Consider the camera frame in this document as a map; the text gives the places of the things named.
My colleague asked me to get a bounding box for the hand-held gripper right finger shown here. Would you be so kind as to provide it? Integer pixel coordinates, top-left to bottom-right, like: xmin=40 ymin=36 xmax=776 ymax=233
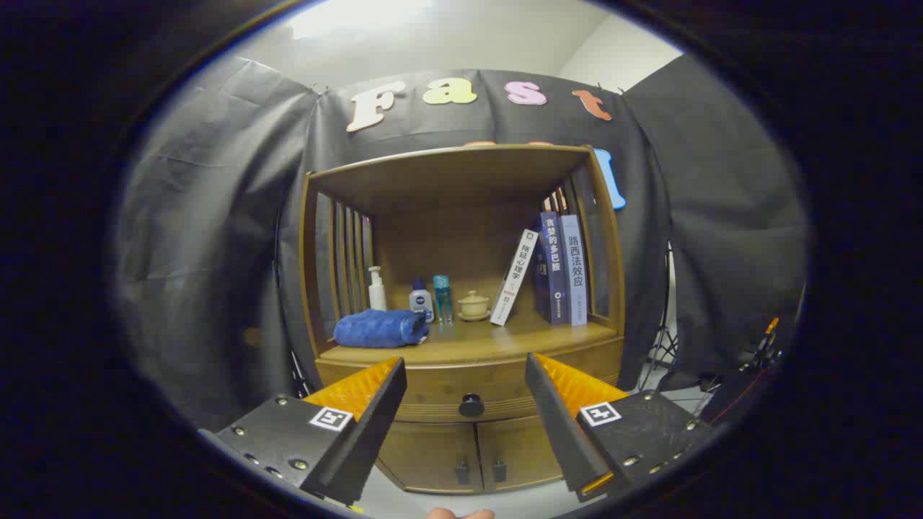
xmin=524 ymin=352 xmax=715 ymax=503

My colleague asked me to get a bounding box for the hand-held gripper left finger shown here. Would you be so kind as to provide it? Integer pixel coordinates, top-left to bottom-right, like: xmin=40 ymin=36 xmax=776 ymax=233
xmin=198 ymin=356 xmax=408 ymax=514

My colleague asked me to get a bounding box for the wooden drawer with black knob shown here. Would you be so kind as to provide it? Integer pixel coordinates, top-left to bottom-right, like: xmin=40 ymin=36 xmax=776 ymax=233
xmin=316 ymin=337 xmax=625 ymax=425

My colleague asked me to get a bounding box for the wooden cabinet door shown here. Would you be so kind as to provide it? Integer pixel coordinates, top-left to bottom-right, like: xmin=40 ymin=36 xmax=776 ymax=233
xmin=375 ymin=422 xmax=482 ymax=495
xmin=476 ymin=414 xmax=565 ymax=491

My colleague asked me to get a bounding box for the wooden countertop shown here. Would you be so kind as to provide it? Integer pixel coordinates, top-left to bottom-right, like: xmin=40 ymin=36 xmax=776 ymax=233
xmin=317 ymin=310 xmax=622 ymax=367

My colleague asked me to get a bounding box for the wooden cabinet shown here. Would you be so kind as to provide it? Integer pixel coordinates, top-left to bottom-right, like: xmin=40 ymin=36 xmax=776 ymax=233
xmin=298 ymin=143 xmax=627 ymax=496

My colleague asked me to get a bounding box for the rolled blue towel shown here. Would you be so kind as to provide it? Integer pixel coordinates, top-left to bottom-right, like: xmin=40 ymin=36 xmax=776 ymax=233
xmin=333 ymin=309 xmax=430 ymax=349

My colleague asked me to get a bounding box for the black light stand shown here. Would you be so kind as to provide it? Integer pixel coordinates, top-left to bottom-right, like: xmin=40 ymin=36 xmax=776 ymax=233
xmin=638 ymin=245 xmax=682 ymax=394

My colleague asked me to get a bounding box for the white pump bottle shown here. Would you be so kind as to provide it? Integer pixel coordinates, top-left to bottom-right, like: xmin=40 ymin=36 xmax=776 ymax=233
xmin=367 ymin=266 xmax=388 ymax=312

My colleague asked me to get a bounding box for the white lotion bottle blue cap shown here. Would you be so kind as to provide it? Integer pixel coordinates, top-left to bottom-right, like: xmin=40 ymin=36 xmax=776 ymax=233
xmin=408 ymin=278 xmax=436 ymax=324

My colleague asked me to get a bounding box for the clear blue bottle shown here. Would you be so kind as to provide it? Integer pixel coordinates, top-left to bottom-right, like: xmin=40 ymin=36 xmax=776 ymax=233
xmin=433 ymin=274 xmax=454 ymax=325

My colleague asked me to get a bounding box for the beige lidded teacup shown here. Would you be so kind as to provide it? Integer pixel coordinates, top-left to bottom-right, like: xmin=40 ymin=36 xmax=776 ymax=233
xmin=457 ymin=290 xmax=493 ymax=322

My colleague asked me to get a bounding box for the dark blue book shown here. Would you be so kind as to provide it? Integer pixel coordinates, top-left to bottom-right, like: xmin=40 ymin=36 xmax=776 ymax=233
xmin=534 ymin=211 xmax=570 ymax=325

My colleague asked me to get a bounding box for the pale blue book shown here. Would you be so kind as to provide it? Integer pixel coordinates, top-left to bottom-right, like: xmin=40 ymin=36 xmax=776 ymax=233
xmin=559 ymin=214 xmax=589 ymax=327

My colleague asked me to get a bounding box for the white book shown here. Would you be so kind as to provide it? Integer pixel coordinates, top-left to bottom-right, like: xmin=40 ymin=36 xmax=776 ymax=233
xmin=490 ymin=229 xmax=540 ymax=327

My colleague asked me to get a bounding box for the dark box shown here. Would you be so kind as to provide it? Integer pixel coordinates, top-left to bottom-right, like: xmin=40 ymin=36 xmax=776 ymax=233
xmin=703 ymin=368 xmax=769 ymax=426

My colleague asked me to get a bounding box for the black device with orange tip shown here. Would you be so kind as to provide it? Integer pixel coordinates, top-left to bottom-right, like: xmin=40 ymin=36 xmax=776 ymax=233
xmin=739 ymin=317 xmax=783 ymax=372

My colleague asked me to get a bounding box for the black backdrop cloth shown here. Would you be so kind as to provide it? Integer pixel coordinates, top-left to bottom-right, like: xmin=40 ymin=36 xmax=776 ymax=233
xmin=115 ymin=54 xmax=812 ymax=433

